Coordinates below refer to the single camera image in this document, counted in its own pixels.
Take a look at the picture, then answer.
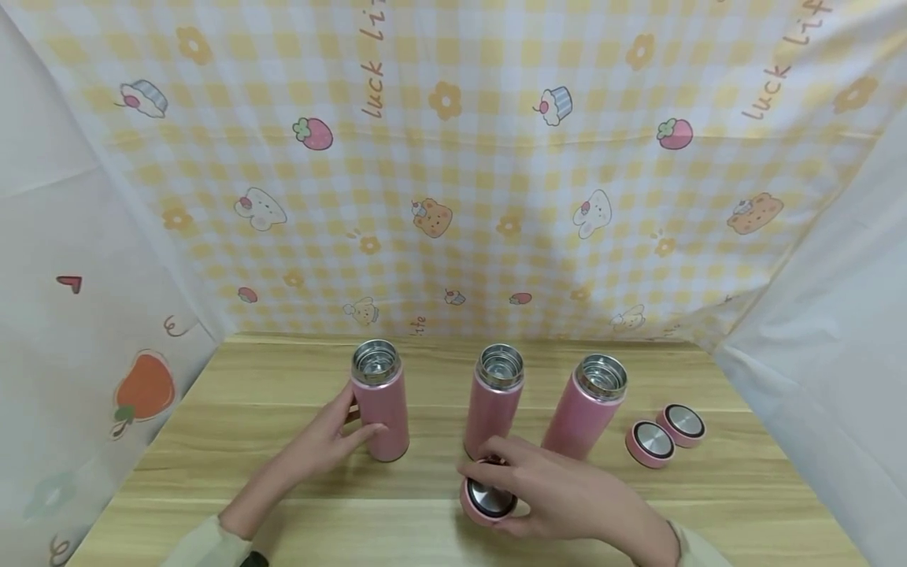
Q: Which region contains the person's right hand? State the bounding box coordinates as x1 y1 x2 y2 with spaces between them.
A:
457 434 680 565

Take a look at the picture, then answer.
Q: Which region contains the person's left hand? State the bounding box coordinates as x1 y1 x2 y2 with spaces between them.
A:
218 384 389 541

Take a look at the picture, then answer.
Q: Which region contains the pink steel thermos bottle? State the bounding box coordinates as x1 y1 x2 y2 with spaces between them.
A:
463 343 526 462
541 354 629 462
350 339 411 463

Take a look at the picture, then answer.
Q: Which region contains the pink thermos lid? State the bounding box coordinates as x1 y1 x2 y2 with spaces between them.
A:
460 457 520 528
655 403 707 450
624 420 677 470

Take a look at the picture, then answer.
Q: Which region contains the person's left forearm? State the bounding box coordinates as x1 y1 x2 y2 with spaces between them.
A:
161 508 284 567

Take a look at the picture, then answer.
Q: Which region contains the person's right forearm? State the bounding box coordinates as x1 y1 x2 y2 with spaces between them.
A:
638 518 732 567

